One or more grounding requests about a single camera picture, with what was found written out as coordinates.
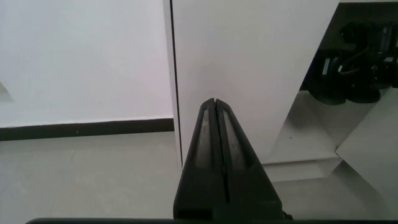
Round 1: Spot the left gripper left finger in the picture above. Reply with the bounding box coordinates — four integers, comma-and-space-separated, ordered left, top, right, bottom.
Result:
172, 98, 230, 220

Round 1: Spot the white cabinet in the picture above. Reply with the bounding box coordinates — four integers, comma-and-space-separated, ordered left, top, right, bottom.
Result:
162, 0, 398, 183

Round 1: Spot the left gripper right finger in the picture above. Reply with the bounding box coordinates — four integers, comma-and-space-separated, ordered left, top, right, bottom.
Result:
215, 98, 285, 220

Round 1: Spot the black equipment with cables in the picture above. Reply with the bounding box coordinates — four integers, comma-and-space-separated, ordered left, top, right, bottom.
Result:
312, 19, 398, 106

